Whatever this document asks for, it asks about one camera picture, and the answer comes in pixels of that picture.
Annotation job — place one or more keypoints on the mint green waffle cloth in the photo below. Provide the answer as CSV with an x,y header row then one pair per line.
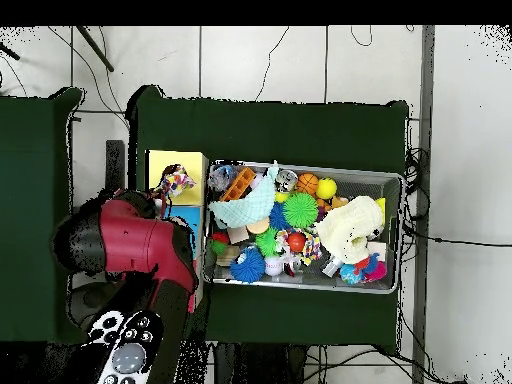
x,y
248,210

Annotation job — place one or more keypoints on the colourful patterned cloth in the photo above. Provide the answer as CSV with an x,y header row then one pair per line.
x,y
174,181

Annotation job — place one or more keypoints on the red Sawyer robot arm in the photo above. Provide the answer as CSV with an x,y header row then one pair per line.
x,y
136,240

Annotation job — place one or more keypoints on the wooden three-hole box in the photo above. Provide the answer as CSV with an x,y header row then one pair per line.
x,y
160,160

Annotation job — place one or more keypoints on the clear mesh bin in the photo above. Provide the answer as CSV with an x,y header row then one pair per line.
x,y
392,192

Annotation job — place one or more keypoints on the round wooden disc toy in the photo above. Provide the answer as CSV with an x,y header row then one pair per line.
x,y
258,226

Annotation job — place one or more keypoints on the silver drink can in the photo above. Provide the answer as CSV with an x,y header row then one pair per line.
x,y
286,180

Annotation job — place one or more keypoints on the green spiky ball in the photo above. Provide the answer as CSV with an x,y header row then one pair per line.
x,y
301,210

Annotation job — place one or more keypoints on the large blue spiky ball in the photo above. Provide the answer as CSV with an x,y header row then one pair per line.
x,y
248,266

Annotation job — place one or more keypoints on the small orange basketball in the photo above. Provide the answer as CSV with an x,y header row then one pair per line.
x,y
307,183

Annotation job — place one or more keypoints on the yellow ball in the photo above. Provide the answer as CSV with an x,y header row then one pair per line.
x,y
326,189

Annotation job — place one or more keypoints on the cream waffle cloth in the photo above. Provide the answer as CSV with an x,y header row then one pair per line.
x,y
352,224

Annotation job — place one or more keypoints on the black panel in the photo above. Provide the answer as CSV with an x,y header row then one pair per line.
x,y
115,164

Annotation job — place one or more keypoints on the black rod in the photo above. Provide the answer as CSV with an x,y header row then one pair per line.
x,y
96,50

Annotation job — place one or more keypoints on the green side table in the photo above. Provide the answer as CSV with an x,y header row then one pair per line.
x,y
32,160

